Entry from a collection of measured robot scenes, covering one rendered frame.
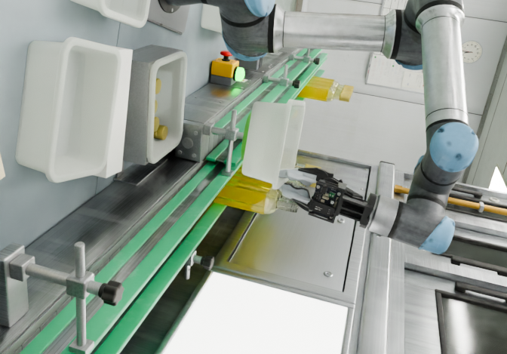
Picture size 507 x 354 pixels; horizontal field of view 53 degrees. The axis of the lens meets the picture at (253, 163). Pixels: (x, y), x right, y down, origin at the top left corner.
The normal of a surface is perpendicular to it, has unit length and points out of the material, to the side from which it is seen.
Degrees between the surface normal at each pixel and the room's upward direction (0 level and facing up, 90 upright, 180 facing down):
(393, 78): 90
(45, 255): 90
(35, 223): 0
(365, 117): 90
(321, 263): 90
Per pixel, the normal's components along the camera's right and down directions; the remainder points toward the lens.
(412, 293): 0.11, -0.91
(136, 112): -0.26, 0.35
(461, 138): -0.06, -0.46
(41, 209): 0.96, 0.21
